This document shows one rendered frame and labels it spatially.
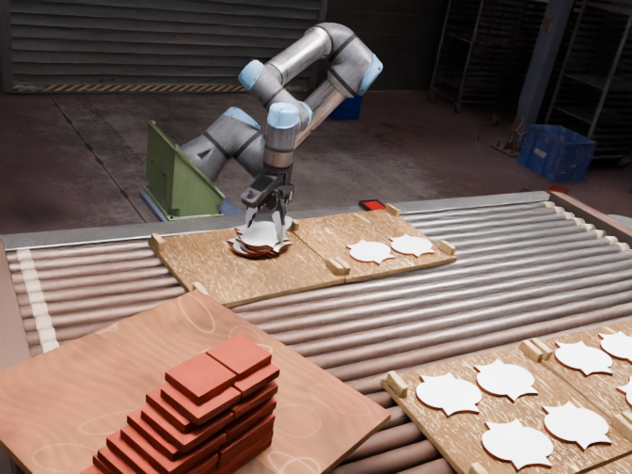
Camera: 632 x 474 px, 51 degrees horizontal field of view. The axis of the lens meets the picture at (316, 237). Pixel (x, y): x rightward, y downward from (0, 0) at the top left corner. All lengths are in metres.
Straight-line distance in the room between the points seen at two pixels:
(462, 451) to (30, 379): 0.77
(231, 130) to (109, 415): 1.19
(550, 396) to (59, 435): 0.99
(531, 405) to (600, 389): 0.20
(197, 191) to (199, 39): 4.67
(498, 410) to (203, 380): 0.73
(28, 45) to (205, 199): 4.30
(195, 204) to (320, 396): 1.04
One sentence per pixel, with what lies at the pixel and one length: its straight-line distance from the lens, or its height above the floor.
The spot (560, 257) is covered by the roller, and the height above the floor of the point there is 0.92.
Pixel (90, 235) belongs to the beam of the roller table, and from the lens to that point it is 1.88.
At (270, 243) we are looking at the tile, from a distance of 1.75.
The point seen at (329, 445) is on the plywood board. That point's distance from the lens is 1.09.
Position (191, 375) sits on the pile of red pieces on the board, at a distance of 0.91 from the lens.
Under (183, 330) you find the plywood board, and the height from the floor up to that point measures 1.04.
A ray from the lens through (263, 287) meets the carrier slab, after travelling 1.65.
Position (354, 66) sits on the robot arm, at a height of 1.39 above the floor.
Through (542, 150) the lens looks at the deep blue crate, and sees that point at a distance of 6.18.
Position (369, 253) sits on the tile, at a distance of 1.88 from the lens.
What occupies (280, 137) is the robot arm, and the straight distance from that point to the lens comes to 1.66.
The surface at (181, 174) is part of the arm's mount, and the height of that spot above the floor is 1.03.
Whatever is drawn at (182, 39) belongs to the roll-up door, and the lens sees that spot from 6.59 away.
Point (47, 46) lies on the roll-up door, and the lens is 6.25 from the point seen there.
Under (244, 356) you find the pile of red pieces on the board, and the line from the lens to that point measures 0.95.
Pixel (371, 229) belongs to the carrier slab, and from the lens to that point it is 2.05.
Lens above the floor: 1.79
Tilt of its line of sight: 26 degrees down
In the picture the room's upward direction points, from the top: 10 degrees clockwise
